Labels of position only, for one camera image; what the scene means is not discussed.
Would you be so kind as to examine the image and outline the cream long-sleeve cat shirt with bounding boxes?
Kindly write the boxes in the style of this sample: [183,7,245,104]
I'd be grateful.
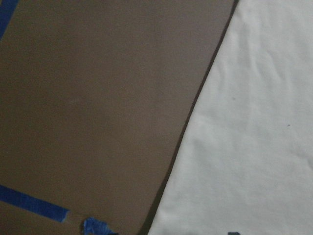
[149,0,313,235]

